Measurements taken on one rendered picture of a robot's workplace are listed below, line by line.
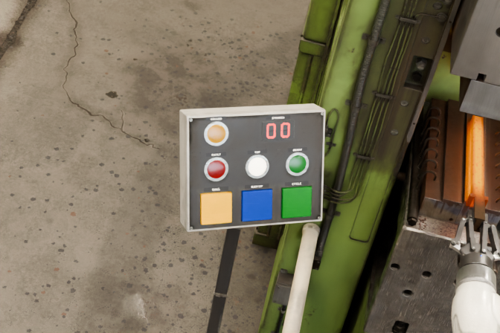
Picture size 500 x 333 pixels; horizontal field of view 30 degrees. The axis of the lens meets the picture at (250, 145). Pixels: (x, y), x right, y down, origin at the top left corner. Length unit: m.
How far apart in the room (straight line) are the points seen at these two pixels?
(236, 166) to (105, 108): 1.84
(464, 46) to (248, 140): 0.53
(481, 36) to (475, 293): 0.57
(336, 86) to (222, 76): 1.86
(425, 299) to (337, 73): 0.68
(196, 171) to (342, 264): 0.81
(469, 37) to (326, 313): 1.22
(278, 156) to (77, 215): 1.45
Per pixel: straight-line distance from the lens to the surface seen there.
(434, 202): 2.43
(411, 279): 2.56
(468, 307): 2.11
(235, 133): 2.17
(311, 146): 2.24
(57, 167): 3.70
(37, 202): 3.57
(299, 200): 2.26
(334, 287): 2.92
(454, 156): 2.55
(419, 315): 2.67
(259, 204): 2.23
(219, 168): 2.18
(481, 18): 2.09
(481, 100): 2.22
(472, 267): 2.19
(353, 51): 2.33
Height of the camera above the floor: 2.59
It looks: 42 degrees down
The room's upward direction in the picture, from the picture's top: 12 degrees clockwise
